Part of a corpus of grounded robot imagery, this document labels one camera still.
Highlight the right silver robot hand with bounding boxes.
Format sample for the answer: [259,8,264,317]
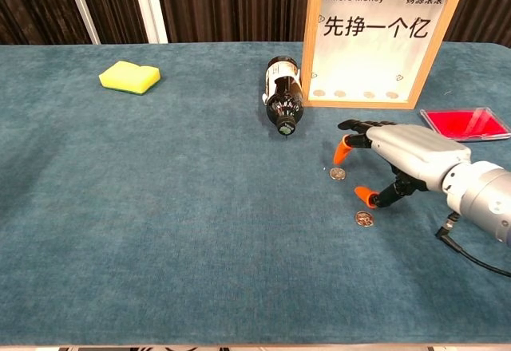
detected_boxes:
[333,118,473,210]

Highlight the red ink pad case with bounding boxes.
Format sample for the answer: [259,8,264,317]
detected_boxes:
[419,106,511,144]

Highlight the dark glass bottle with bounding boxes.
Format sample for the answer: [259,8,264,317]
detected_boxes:
[261,56,306,136]

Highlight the dark pleated curtain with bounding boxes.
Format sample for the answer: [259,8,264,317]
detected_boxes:
[0,0,511,47]

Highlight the teal tablecloth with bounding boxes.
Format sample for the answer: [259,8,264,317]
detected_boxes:
[0,41,511,346]

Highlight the yellow sponge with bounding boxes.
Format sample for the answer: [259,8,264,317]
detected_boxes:
[98,60,161,96]

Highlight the wooden framed money box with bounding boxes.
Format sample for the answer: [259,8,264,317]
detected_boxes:
[301,0,468,111]

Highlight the wide white partition post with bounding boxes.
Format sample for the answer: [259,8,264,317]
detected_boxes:
[129,0,169,44]

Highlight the thin grey partition post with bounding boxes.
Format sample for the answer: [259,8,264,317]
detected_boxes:
[61,0,101,45]

